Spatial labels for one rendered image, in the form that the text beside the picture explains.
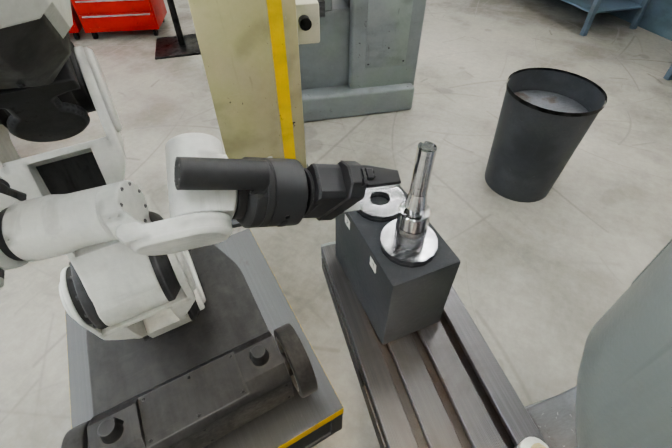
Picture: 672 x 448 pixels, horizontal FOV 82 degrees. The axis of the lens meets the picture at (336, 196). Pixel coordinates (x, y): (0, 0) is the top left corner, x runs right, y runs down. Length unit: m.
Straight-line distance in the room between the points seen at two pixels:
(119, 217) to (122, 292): 0.30
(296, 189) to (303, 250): 1.58
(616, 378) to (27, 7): 0.48
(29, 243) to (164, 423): 0.68
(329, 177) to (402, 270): 0.19
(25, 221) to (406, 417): 0.58
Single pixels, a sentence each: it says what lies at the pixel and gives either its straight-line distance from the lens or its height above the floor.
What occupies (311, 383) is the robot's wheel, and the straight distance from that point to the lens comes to 1.14.
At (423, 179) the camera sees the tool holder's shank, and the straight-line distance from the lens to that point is 0.52.
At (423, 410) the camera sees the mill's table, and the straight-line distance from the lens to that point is 0.72.
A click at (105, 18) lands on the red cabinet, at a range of 4.81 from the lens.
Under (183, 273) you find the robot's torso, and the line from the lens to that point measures 0.78.
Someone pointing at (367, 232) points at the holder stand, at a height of 1.12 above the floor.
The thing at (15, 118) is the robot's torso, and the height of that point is 1.31.
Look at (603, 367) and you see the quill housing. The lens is 0.25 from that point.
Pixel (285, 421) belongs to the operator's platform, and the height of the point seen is 0.40.
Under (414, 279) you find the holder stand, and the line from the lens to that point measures 0.60.
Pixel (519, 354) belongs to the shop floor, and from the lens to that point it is 1.91.
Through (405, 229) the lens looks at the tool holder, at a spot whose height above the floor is 1.18.
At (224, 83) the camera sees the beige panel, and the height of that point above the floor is 0.76.
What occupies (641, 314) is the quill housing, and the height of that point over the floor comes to 1.44.
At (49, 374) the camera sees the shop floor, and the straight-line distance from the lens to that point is 2.07.
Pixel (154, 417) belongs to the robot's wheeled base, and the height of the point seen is 0.59.
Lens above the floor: 1.60
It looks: 44 degrees down
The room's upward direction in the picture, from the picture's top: straight up
